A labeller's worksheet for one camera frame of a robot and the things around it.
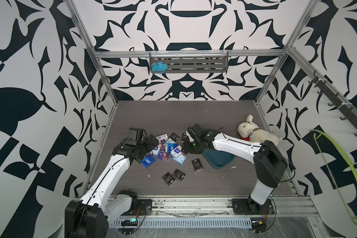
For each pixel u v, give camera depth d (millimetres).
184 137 964
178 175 827
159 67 912
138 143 647
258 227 715
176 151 882
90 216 376
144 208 743
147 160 872
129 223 731
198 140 684
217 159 873
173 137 983
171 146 894
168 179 811
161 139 939
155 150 914
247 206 670
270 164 463
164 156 892
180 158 878
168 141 945
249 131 931
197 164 868
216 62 986
